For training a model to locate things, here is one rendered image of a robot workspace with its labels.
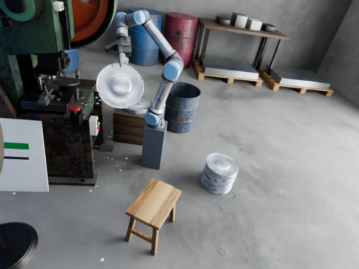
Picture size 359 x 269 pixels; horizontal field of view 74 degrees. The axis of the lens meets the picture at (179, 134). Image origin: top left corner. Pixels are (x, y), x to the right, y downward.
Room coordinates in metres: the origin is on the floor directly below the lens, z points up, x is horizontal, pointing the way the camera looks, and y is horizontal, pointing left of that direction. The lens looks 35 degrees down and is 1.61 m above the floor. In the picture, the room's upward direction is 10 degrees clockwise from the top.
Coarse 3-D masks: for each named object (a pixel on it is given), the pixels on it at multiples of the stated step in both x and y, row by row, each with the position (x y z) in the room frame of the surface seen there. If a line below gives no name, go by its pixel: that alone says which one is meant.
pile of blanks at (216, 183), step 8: (208, 168) 1.56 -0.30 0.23; (208, 176) 1.54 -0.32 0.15; (216, 176) 1.50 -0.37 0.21; (224, 176) 1.50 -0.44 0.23; (232, 176) 1.53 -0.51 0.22; (208, 184) 1.52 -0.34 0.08; (216, 184) 1.49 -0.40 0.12; (224, 184) 1.50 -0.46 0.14; (216, 192) 1.49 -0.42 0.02; (224, 192) 1.51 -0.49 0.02
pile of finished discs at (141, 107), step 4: (140, 100) 2.24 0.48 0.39; (144, 100) 2.26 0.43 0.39; (148, 100) 2.27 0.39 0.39; (136, 104) 2.14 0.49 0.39; (140, 104) 2.15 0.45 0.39; (144, 104) 2.18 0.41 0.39; (148, 104) 2.19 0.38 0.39; (124, 108) 2.05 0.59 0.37; (128, 108) 2.03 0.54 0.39; (132, 108) 2.05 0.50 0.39; (136, 108) 2.06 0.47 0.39; (140, 108) 2.08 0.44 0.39; (144, 108) 2.09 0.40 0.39; (132, 112) 2.02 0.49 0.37; (136, 112) 2.02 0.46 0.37; (140, 112) 2.03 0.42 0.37; (144, 112) 2.06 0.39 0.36
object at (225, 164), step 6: (210, 156) 1.71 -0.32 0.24; (216, 156) 1.73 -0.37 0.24; (222, 156) 1.74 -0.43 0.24; (228, 156) 1.76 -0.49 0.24; (210, 162) 1.63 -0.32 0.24; (216, 162) 1.64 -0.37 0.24; (222, 162) 1.65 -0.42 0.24; (228, 162) 1.68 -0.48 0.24; (234, 162) 1.69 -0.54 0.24; (210, 168) 1.55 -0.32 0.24; (216, 168) 1.57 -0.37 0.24; (222, 168) 1.58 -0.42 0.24; (228, 168) 1.60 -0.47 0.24; (234, 168) 1.61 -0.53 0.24; (228, 174) 1.52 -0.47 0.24; (234, 174) 1.53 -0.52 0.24
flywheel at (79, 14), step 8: (72, 0) 1.97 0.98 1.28; (80, 0) 1.99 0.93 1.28; (96, 0) 2.00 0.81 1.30; (104, 0) 1.98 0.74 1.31; (72, 8) 1.97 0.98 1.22; (80, 8) 1.98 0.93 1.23; (88, 8) 1.99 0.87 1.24; (96, 8) 2.00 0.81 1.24; (104, 8) 1.98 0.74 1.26; (80, 16) 1.98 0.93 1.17; (88, 16) 1.99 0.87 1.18; (96, 16) 1.97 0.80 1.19; (104, 16) 1.98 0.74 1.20; (80, 24) 1.97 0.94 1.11; (88, 24) 1.98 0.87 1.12; (96, 24) 1.97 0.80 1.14; (80, 32) 1.94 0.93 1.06; (88, 32) 1.95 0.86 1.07; (72, 40) 1.93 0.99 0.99; (80, 40) 1.94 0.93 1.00
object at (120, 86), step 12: (108, 72) 1.40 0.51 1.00; (120, 72) 1.42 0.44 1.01; (132, 72) 1.45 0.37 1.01; (96, 84) 1.33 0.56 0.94; (108, 84) 1.36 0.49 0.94; (120, 84) 1.37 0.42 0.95; (132, 84) 1.40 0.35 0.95; (108, 96) 1.32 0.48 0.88; (120, 96) 1.34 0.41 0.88; (132, 96) 1.36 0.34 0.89
